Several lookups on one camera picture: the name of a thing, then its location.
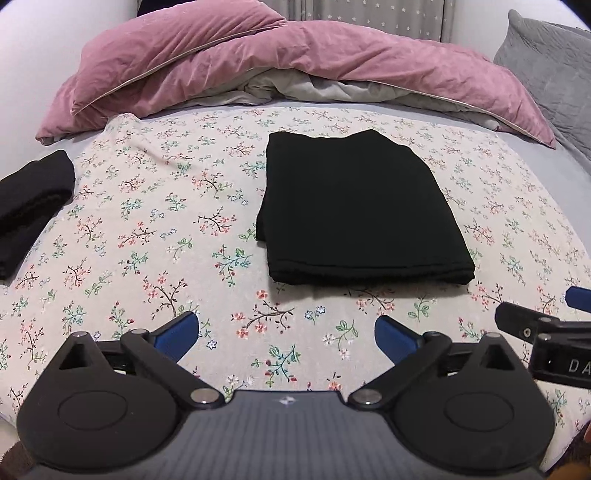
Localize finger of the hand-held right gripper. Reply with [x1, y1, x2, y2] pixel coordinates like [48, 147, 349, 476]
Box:
[494, 302, 591, 344]
[566, 286, 591, 311]

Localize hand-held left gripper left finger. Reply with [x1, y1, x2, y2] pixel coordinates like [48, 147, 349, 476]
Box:
[55, 311, 228, 411]

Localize grey crumpled blanket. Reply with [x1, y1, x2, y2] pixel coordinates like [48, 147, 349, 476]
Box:
[185, 69, 504, 132]

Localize black pants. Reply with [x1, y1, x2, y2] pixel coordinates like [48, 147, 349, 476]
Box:
[255, 129, 476, 286]

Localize floral bed sheet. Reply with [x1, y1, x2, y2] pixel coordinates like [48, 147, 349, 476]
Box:
[0, 106, 591, 472]

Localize grey quilted pillow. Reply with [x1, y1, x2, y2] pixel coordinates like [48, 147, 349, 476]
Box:
[493, 9, 591, 164]

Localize pink duvet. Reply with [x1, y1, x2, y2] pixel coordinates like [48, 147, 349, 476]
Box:
[35, 0, 557, 149]

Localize grey star-print curtain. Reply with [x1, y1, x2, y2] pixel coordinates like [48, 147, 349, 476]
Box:
[265, 0, 455, 42]

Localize black folded cloth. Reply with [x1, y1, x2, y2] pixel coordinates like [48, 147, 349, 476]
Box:
[0, 149, 76, 281]

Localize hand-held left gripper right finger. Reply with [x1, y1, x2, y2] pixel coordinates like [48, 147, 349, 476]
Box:
[346, 315, 527, 411]

